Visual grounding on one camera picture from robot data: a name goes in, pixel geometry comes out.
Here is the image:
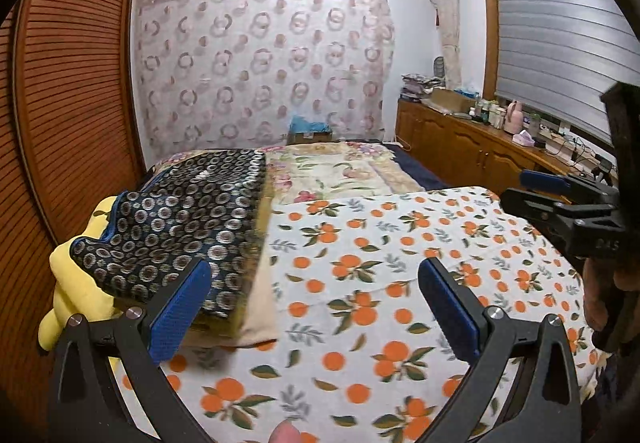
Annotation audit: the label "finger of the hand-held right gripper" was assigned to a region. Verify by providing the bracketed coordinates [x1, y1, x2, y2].
[500, 188, 592, 235]
[519, 170, 603, 197]

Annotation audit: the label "beige folded cloth stack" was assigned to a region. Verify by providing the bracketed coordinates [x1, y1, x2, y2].
[192, 183, 274, 340]

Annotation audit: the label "grey window blind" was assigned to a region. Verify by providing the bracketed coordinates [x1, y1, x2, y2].
[492, 0, 640, 145]

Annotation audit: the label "person's right hand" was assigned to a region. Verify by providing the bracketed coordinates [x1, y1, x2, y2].
[582, 257, 640, 350]

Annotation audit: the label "wooden window frame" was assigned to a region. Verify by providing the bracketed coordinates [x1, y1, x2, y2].
[479, 0, 571, 100]

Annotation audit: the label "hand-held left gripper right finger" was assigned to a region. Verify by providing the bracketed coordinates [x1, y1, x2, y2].
[417, 257, 584, 443]

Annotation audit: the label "orange print bed sheet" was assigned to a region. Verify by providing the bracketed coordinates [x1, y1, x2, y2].
[107, 186, 602, 443]

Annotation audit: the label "circle patterned wall curtain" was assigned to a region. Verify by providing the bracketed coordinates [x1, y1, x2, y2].
[132, 0, 397, 160]

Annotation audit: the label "person's left hand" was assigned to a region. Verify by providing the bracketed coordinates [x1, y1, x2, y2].
[269, 425, 302, 443]

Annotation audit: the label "floral fleece blanket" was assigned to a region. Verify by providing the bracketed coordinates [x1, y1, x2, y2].
[264, 143, 429, 205]

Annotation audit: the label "row of small bottles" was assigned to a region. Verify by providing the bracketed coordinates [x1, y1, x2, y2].
[467, 97, 506, 129]

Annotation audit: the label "wooden louvered wardrobe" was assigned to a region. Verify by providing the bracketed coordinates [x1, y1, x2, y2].
[0, 0, 152, 405]

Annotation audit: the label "navy patterned satin pajama top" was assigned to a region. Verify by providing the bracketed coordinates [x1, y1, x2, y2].
[69, 148, 272, 320]

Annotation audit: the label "white lace window curtain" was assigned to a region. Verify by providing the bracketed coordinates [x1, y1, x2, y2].
[425, 0, 461, 90]

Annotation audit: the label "navy blanket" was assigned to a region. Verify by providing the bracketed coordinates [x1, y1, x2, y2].
[384, 143, 452, 192]

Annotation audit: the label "wooden sideboard cabinet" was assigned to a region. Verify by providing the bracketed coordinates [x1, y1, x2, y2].
[396, 96, 622, 205]

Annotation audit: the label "desk cables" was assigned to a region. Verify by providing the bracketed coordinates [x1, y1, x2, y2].
[544, 130, 618, 174]

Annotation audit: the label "yellow plush toy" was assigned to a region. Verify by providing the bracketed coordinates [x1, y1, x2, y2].
[39, 196, 127, 360]

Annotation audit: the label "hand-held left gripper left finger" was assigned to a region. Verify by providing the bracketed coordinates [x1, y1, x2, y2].
[46, 258, 215, 443]

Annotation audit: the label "stack of folded clothes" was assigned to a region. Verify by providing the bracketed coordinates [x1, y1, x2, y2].
[400, 73, 444, 102]

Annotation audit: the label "pink thermos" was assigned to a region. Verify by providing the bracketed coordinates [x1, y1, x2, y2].
[504, 100, 524, 134]

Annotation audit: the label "open cardboard box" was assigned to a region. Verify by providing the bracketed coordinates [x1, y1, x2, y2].
[422, 88, 476, 115]

